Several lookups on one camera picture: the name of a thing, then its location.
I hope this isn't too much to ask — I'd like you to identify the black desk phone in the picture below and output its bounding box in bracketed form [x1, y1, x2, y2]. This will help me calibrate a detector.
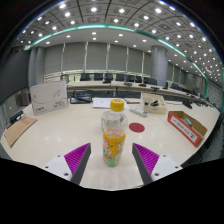
[69, 90, 93, 105]

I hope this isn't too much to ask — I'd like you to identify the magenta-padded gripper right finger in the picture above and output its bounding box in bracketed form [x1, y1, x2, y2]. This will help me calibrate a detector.
[131, 142, 184, 186]

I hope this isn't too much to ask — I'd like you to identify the grey box-shaped appliance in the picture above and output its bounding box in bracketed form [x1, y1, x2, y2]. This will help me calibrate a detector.
[19, 89, 33, 106]

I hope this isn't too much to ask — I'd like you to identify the long curved conference desk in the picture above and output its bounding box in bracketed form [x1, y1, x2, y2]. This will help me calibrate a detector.
[66, 79, 208, 105]

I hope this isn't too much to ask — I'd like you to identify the flat round red coaster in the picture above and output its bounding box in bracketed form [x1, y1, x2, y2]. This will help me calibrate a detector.
[128, 122, 146, 134]

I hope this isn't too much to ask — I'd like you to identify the brown box with red label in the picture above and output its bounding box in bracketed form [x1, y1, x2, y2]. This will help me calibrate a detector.
[166, 110, 208, 148]

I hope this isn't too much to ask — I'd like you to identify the white cardboard box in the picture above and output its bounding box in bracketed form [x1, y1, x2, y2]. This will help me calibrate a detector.
[29, 79, 70, 117]

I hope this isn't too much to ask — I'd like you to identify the white power strip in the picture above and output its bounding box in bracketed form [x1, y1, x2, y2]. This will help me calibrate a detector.
[128, 105, 148, 118]

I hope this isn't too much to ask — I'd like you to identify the black stapler-like device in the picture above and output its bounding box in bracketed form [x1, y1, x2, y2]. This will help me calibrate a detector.
[9, 109, 25, 125]

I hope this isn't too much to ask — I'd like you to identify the group of ceiling lights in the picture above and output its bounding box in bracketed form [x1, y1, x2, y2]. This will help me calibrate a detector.
[19, 1, 223, 81]

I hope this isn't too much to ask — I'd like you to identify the row of black office chairs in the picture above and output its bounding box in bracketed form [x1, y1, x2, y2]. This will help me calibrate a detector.
[79, 72, 201, 96]

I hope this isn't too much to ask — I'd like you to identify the brown paper envelope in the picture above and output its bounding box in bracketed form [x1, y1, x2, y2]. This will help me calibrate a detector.
[3, 115, 38, 148]

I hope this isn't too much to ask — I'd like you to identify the white paper sheet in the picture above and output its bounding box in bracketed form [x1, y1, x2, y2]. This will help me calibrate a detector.
[91, 97, 130, 110]

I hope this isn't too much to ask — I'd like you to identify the yellow-capped orange drink bottle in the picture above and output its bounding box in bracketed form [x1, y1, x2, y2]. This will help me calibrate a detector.
[100, 98, 129, 168]

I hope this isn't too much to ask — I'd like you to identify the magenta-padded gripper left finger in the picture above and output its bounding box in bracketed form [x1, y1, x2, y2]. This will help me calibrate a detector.
[43, 142, 92, 186]

